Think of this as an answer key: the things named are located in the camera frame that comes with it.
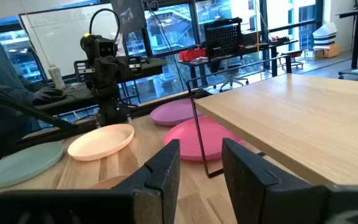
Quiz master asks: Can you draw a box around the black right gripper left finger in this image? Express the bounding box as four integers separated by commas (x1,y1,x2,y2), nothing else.
0,139,181,224

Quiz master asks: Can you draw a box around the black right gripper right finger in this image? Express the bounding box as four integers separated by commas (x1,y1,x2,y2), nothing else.
221,138,358,224

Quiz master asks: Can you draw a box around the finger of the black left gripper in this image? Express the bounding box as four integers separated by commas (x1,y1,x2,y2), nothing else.
109,56,127,82
94,57,109,83

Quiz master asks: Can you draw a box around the pink plate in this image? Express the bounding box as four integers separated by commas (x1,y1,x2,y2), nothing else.
163,116,245,162

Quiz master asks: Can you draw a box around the purple plate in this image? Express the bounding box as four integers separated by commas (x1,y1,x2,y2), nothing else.
149,98,204,127

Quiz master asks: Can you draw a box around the light blue plate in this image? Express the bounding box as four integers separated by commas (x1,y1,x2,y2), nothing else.
0,139,65,189

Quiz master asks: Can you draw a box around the grey operator desk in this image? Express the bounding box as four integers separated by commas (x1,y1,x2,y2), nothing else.
34,57,169,116

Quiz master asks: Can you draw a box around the white plastic bottle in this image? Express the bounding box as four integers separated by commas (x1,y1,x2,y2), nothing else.
47,63,67,91

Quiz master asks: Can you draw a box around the white whiteboard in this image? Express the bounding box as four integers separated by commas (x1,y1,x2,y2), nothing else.
19,3,119,79

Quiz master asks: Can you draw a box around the person's hand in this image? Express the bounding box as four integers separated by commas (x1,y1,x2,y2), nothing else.
32,86,67,106

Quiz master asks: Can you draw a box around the dark hanging banner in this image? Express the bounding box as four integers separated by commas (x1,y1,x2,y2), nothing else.
109,0,148,35

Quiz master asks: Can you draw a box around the red toolbox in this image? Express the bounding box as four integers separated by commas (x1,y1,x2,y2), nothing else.
178,47,208,62

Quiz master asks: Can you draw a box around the black pegboard panel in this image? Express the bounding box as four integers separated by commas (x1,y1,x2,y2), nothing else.
203,17,244,60

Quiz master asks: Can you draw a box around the grey office chair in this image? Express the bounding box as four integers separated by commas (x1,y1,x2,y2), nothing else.
209,58,250,93

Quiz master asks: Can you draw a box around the long black workbench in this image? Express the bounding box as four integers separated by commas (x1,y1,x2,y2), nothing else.
177,36,300,90

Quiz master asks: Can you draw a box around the cardboard box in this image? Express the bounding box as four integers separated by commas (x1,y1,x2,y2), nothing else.
313,44,341,59

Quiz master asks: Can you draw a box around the white black striped box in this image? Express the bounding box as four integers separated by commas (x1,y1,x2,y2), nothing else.
312,22,338,47

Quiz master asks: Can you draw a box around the black standing desk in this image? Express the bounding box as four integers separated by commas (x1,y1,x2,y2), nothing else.
336,5,358,70

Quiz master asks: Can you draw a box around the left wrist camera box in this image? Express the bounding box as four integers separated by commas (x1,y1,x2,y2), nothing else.
80,32,118,59

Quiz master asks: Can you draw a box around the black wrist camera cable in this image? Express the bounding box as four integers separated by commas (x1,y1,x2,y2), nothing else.
88,8,121,43

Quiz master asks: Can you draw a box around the yellow hanging rope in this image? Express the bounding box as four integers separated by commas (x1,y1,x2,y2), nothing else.
19,0,53,67

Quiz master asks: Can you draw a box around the black aluminium rig frame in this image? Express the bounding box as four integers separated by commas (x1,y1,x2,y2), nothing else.
0,81,213,162

